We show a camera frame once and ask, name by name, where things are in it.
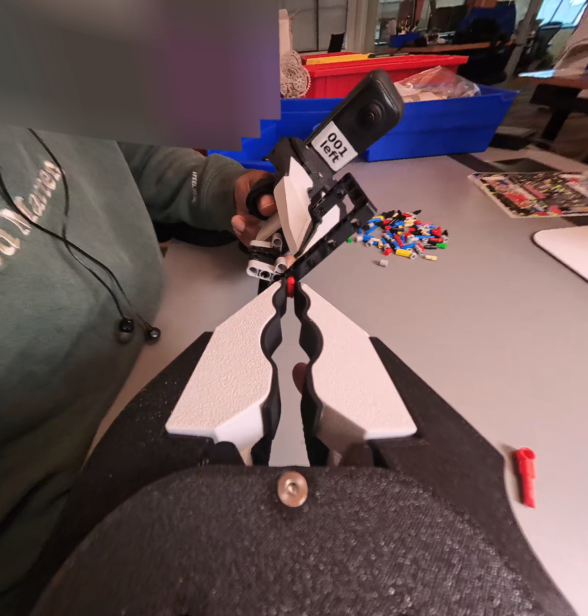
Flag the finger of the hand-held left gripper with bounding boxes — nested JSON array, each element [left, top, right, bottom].
[[273, 158, 320, 256], [299, 202, 349, 258]]

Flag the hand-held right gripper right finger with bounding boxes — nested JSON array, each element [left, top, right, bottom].
[[294, 281, 418, 466]]

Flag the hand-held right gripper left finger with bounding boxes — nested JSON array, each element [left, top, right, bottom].
[[164, 281, 287, 466]]

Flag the black lego frame assembly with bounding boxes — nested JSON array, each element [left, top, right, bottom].
[[246, 173, 377, 289]]

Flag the long red lego pin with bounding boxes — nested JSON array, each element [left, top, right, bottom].
[[513, 448, 537, 509]]

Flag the pile of small lego pieces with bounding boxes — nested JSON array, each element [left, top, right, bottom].
[[348, 209, 449, 261]]

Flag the lego instruction booklet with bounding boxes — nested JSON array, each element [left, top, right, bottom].
[[468, 171, 588, 218]]

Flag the person's left hand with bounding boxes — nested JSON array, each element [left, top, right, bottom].
[[231, 168, 281, 241]]

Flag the red plastic bin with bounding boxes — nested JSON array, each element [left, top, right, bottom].
[[301, 53, 469, 100]]

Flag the yellow plastic bin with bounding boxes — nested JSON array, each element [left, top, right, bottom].
[[305, 52, 374, 66]]

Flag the clear plastic bag of parts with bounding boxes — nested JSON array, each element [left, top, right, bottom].
[[394, 66, 481, 104]]

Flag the blue plastic bin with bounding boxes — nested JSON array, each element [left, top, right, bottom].
[[359, 86, 520, 163], [207, 98, 367, 170]]

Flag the wooden gear model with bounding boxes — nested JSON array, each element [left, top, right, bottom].
[[280, 49, 312, 100]]

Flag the person's green sweatshirt torso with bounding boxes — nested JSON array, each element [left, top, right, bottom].
[[0, 123, 166, 616]]

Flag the white lamp stand base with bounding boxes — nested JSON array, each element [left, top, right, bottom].
[[532, 224, 588, 292]]

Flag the black wired earphones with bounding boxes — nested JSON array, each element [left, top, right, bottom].
[[0, 127, 162, 345]]

